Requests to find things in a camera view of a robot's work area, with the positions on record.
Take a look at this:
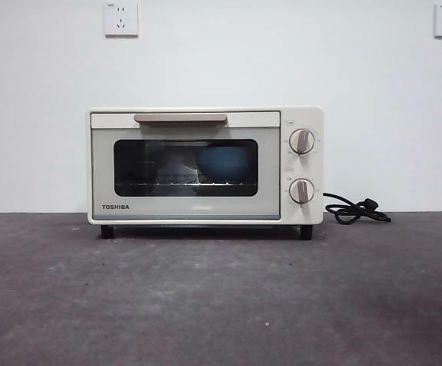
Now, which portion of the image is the metal oven wire rack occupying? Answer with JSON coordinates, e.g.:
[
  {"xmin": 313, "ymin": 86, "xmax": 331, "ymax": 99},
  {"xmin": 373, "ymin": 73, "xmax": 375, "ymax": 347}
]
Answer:
[{"xmin": 127, "ymin": 177, "xmax": 245, "ymax": 190}]

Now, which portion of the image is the beige oven knob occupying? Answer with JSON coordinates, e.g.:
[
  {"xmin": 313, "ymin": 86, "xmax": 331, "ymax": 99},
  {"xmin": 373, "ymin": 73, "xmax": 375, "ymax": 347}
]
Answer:
[
  {"xmin": 288, "ymin": 128, "xmax": 316, "ymax": 156},
  {"xmin": 288, "ymin": 178, "xmax": 315, "ymax": 204}
]

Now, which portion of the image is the blue bowl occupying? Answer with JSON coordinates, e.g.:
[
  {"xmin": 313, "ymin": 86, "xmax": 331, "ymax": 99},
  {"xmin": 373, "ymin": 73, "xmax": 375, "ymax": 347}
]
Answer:
[{"xmin": 195, "ymin": 146, "xmax": 251, "ymax": 180}]

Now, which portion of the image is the cream toaster oven body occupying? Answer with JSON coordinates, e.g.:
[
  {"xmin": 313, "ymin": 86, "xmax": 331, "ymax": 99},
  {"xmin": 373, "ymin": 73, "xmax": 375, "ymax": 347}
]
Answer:
[{"xmin": 87, "ymin": 105, "xmax": 325, "ymax": 240}]

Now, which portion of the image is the black power cable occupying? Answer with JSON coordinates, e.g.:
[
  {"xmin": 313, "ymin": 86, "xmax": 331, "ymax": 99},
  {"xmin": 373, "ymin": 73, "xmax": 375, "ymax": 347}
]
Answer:
[{"xmin": 322, "ymin": 191, "xmax": 392, "ymax": 225}]

